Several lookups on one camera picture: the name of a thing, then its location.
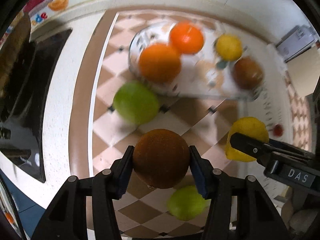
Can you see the green apple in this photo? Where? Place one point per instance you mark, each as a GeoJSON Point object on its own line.
{"type": "Point", "coordinates": [186, 203]}
{"type": "Point", "coordinates": [136, 103]}

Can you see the dark brown fruit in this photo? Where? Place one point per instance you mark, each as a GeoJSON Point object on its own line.
{"type": "Point", "coordinates": [161, 158]}

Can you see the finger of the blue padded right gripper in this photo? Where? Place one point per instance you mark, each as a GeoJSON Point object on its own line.
{"type": "Point", "coordinates": [202, 172]}

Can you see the black frying pan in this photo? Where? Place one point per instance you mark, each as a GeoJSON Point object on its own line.
{"type": "Point", "coordinates": [12, 46]}

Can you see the red cherry tomato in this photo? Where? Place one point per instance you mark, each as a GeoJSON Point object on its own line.
{"type": "Point", "coordinates": [278, 130]}

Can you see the cream utensil holder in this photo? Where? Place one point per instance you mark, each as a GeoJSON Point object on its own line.
{"type": "Point", "coordinates": [304, 71]}

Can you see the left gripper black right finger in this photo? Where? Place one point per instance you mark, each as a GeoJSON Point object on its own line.
{"type": "Point", "coordinates": [263, 151]}

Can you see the small orange on shelf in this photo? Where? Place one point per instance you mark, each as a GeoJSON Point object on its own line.
{"type": "Point", "coordinates": [9, 218]}

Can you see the yellow orange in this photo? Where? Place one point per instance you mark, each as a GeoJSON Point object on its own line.
{"type": "Point", "coordinates": [249, 126]}
{"type": "Point", "coordinates": [229, 47]}

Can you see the brown green fruit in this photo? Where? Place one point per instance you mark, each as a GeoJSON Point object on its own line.
{"type": "Point", "coordinates": [247, 73]}

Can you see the colourful wall sticker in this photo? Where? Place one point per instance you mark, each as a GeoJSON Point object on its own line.
{"type": "Point", "coordinates": [38, 12]}

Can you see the black gas stove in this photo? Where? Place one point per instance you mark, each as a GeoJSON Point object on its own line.
{"type": "Point", "coordinates": [22, 109]}

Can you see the checkered table mat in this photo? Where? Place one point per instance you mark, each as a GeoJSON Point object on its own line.
{"type": "Point", "coordinates": [98, 135]}

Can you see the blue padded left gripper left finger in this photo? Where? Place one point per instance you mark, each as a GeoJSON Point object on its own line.
{"type": "Point", "coordinates": [121, 173]}

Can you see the orange tangerine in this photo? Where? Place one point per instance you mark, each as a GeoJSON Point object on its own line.
{"type": "Point", "coordinates": [186, 38]}
{"type": "Point", "coordinates": [159, 63]}

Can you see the deer pattern oval plate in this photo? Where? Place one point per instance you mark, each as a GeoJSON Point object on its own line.
{"type": "Point", "coordinates": [203, 75]}

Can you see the grey gas canister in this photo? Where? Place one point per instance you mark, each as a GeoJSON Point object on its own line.
{"type": "Point", "coordinates": [295, 42]}

